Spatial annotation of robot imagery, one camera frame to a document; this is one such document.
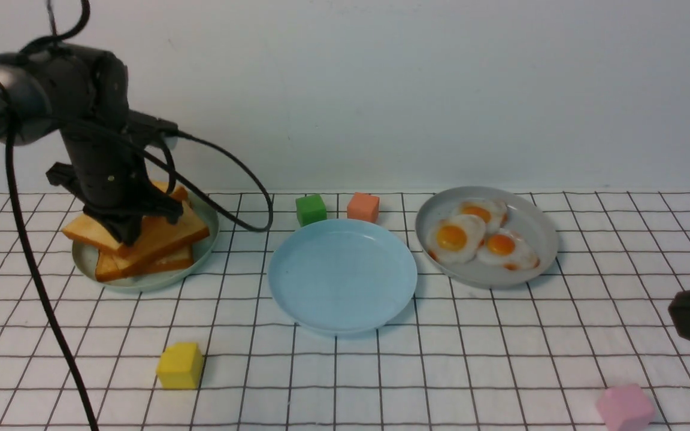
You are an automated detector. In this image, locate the toast slice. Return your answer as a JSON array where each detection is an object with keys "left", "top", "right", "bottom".
[
  {"left": 112, "top": 245, "right": 195, "bottom": 277},
  {"left": 62, "top": 184, "right": 209, "bottom": 264},
  {"left": 94, "top": 245, "right": 195, "bottom": 282}
]

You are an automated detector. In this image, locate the yellow foam cube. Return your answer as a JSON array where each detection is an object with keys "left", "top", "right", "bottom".
[{"left": 156, "top": 342, "right": 204, "bottom": 390}]

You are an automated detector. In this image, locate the pale green bread plate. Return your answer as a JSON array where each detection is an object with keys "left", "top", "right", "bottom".
[{"left": 71, "top": 193, "right": 220, "bottom": 295}]

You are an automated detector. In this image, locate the green foam cube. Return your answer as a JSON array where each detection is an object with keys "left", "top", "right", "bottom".
[{"left": 295, "top": 194, "right": 328, "bottom": 227}]

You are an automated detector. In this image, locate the grey egg plate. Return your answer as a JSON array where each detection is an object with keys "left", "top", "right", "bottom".
[{"left": 414, "top": 186, "right": 559, "bottom": 289}]

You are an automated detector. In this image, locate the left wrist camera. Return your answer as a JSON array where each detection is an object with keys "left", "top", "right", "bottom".
[{"left": 126, "top": 110, "right": 180, "bottom": 151}]

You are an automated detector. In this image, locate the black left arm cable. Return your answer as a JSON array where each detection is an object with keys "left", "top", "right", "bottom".
[{"left": 0, "top": 0, "right": 274, "bottom": 431}]

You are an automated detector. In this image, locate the pink foam cube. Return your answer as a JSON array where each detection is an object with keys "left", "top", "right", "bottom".
[{"left": 596, "top": 384, "right": 655, "bottom": 430}]

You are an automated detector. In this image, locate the light blue centre plate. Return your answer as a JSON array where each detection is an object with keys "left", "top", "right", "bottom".
[{"left": 267, "top": 219, "right": 418, "bottom": 336}]

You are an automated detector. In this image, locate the orange foam cube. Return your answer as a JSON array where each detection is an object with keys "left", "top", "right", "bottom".
[{"left": 347, "top": 193, "right": 380, "bottom": 224}]

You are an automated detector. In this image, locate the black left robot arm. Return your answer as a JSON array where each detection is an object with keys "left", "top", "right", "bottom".
[{"left": 0, "top": 44, "right": 183, "bottom": 246}]

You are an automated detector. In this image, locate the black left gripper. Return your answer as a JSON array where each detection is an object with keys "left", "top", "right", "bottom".
[{"left": 46, "top": 129, "right": 184, "bottom": 247}]

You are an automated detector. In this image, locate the white checkered tablecloth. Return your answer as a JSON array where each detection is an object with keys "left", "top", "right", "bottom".
[{"left": 21, "top": 192, "right": 690, "bottom": 430}]

